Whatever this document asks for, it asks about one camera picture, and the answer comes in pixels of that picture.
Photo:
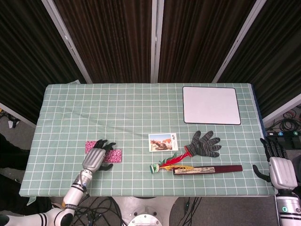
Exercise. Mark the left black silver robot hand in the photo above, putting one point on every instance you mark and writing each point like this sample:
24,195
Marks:
94,160

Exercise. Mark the white partition rail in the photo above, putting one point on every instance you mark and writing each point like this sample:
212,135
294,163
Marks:
282,108
16,113

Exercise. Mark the red yellow feather shuttlecock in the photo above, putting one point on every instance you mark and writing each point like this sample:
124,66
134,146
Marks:
172,161

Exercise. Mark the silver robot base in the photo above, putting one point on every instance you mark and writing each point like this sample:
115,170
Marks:
143,216

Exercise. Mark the green white checked tablecloth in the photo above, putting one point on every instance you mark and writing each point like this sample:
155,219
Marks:
117,113

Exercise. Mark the white partition post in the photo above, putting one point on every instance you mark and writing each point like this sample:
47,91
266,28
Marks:
68,44
240,40
157,40

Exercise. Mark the folded fan with maroon guards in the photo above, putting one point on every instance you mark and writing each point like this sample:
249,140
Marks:
211,170

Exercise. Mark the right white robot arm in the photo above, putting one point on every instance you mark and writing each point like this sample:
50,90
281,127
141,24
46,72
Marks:
288,209

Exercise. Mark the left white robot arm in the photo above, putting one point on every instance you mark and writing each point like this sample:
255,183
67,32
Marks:
73,195

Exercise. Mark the white mat with black edge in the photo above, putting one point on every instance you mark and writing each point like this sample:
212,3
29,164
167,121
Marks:
211,106

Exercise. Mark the dark ribbed partition panel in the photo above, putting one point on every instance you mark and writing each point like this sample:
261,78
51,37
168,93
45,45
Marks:
200,40
108,40
277,54
26,58

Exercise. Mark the photo postcard with white border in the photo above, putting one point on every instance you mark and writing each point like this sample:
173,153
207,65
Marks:
162,142

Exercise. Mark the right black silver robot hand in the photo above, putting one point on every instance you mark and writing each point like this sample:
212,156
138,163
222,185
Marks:
283,174

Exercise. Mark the grey striped knit glove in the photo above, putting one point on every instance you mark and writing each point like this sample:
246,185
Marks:
203,147

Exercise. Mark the white paper scrap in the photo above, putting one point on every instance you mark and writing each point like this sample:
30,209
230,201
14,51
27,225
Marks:
11,124

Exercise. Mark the person in black clothes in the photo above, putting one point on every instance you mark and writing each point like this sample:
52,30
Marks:
11,153

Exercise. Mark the black box with lit buttons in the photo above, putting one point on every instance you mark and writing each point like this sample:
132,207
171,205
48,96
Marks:
287,133

